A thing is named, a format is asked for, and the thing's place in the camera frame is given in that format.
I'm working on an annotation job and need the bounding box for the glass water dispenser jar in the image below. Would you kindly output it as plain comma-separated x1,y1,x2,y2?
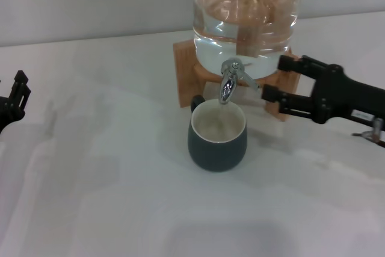
191,0,299,81

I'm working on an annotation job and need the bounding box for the chrome faucet with lever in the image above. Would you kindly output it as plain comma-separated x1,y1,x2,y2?
218,57,261,105

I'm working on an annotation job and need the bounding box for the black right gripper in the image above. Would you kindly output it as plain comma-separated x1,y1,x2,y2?
261,54,385,133

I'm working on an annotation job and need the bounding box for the wooden dispenser stand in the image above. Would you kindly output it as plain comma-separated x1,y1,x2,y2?
172,39,303,123

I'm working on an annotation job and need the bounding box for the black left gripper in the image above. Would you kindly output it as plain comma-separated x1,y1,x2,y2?
0,70,32,135

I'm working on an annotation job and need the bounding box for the black ceramic cup white inside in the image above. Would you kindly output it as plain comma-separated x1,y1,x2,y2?
188,94,249,173

